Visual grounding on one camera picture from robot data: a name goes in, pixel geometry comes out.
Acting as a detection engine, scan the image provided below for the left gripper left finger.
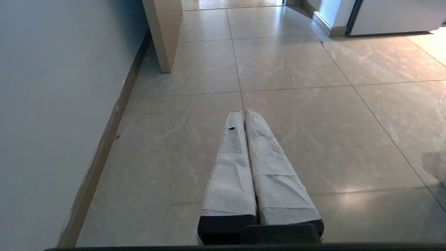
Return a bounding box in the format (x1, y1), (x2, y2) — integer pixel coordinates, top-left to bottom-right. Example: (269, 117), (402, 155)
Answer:
(197, 109), (257, 245)

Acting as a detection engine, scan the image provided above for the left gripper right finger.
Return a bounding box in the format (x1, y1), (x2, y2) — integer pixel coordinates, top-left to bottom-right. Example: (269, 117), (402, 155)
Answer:
(245, 111), (324, 241)

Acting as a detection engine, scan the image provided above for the beige door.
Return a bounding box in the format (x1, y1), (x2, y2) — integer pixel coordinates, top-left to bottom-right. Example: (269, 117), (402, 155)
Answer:
(142, 0), (183, 73)

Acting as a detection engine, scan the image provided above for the white door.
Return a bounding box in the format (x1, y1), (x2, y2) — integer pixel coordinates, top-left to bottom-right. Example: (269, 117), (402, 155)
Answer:
(346, 0), (446, 37)

